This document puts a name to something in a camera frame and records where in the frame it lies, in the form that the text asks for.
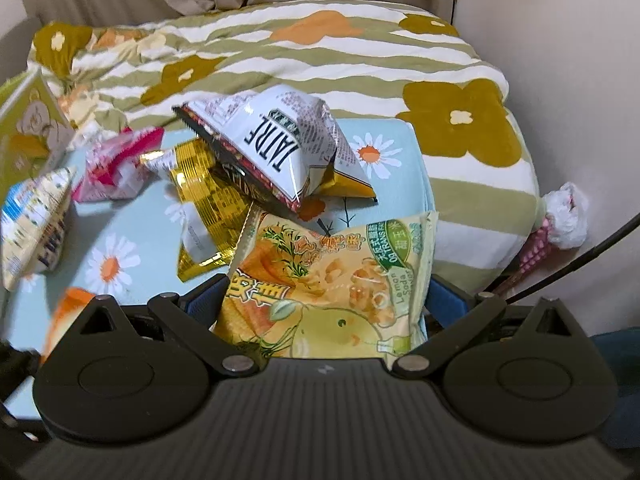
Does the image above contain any yellow green corn snack packet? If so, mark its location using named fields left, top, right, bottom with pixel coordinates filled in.
left=212, top=207, right=441, bottom=361

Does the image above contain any orange snack packet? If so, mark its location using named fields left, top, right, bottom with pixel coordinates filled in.
left=42, top=287, right=101, bottom=361

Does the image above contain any light blue floral table cover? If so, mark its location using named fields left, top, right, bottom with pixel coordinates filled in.
left=0, top=120, right=436, bottom=421

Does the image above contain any yellow-green cardboard box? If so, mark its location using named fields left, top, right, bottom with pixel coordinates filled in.
left=0, top=67, right=76, bottom=196

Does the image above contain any blue white snack packet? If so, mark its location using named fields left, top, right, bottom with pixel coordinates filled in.
left=0, top=167, right=76, bottom=291

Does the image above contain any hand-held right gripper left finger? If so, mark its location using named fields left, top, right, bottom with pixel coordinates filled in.
left=60, top=274, right=261, bottom=376

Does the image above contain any striped floral blanket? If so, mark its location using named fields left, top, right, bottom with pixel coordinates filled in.
left=27, top=0, right=541, bottom=281

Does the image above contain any white brown snack packet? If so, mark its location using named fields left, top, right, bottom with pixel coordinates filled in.
left=172, top=85, right=378, bottom=213

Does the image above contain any pink dotted cloth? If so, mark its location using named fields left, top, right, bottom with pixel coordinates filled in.
left=517, top=215, right=553, bottom=273

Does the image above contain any gold snack packet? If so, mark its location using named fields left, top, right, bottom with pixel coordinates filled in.
left=142, top=140, right=256, bottom=281

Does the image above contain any white plastic bag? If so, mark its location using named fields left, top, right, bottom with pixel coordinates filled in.
left=542, top=182, right=591, bottom=251

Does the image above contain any dark blue cloth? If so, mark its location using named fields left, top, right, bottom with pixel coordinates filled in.
left=590, top=327, right=640, bottom=461

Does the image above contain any black cable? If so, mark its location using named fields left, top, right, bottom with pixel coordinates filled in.
left=475, top=210, right=640, bottom=306

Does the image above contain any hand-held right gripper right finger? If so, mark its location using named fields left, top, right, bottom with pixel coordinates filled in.
left=390, top=277, right=596, bottom=378

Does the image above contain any pink snack packet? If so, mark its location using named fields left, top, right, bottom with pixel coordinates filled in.
left=72, top=127, right=166, bottom=203

